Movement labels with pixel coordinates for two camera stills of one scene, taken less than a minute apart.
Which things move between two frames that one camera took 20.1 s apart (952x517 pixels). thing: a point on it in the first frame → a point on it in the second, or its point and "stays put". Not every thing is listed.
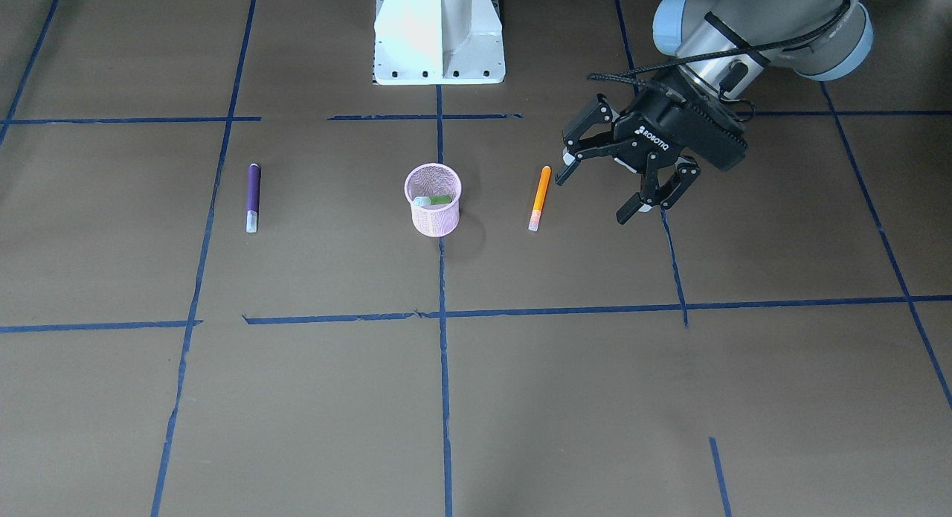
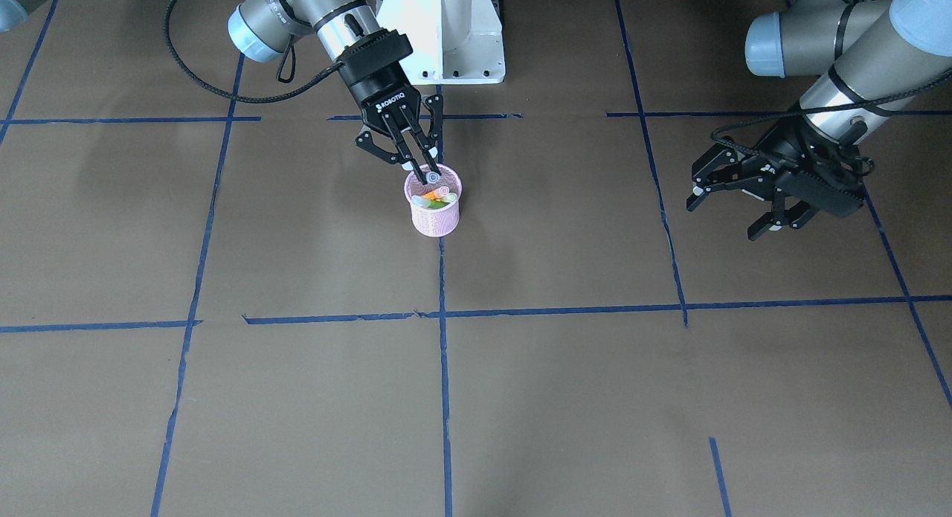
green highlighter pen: x=428 y=200 stays put
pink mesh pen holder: x=431 y=180 stays put
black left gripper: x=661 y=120 → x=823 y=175
